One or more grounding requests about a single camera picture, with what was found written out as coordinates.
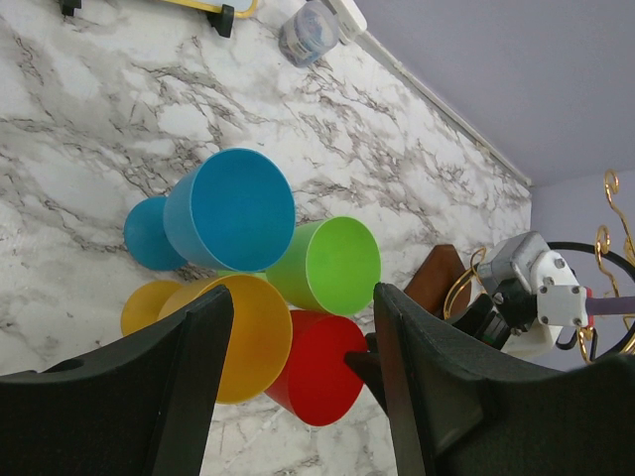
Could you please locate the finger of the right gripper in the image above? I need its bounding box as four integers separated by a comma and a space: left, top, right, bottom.
344, 332, 387, 412

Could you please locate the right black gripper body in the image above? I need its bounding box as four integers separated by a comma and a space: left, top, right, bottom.
448, 279, 538, 350

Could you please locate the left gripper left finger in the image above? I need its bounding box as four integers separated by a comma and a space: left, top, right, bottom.
1, 285, 234, 475

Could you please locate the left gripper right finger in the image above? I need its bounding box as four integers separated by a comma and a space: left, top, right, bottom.
374, 284, 634, 475

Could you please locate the red plastic wine glass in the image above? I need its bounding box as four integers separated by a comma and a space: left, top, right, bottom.
265, 309, 368, 426

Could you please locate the green plastic wine glass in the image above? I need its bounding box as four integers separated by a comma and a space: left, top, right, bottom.
209, 215, 381, 315

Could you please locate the yellow plastic wine glass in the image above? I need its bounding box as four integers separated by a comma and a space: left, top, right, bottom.
120, 273, 293, 405

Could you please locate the blue plastic wine glass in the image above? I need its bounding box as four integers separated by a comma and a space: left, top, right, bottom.
123, 148, 296, 273

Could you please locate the small framed whiteboard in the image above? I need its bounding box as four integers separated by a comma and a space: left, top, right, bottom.
57, 0, 259, 40

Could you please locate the gold wire wine glass rack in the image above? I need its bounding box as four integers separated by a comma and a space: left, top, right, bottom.
402, 168, 635, 366

